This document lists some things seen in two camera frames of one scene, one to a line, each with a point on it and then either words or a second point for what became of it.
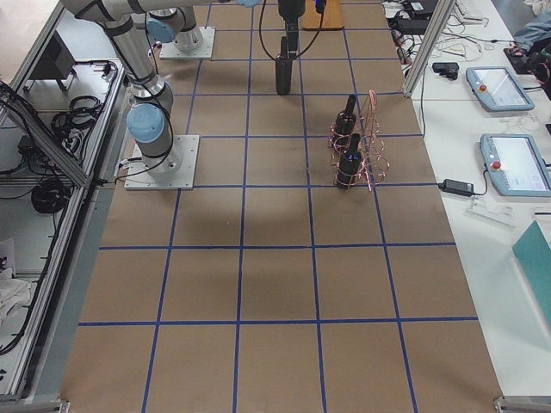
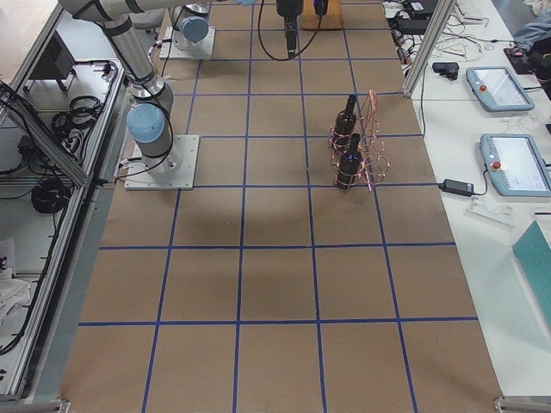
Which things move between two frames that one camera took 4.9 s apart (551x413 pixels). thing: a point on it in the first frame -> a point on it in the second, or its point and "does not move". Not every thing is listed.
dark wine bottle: [284, 70] -> [320, 6]
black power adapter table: [457, 187] does not move
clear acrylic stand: [504, 214] does not move
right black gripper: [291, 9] does not move
